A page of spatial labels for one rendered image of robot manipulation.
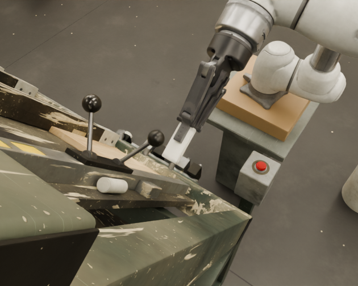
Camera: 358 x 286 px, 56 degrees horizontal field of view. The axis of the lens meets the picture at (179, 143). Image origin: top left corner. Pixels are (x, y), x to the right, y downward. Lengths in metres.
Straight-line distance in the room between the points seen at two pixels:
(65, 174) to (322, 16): 0.49
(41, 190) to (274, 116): 1.52
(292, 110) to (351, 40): 1.10
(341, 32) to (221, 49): 0.19
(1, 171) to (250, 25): 0.49
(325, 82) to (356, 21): 0.91
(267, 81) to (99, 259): 1.41
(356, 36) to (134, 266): 0.49
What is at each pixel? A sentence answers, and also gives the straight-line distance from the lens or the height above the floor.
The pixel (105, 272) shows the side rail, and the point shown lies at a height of 1.80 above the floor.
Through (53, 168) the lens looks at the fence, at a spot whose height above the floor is 1.59.
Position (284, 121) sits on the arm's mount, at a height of 0.83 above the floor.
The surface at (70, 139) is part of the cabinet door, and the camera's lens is 1.04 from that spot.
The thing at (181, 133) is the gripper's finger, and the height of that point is 1.58.
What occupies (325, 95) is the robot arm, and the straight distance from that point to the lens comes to 1.57.
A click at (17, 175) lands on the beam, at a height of 1.90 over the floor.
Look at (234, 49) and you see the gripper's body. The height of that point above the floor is 1.67.
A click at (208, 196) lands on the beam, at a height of 0.90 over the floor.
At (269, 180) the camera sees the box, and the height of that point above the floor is 0.93.
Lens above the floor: 2.03
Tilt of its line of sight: 54 degrees down
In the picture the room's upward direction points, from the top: straight up
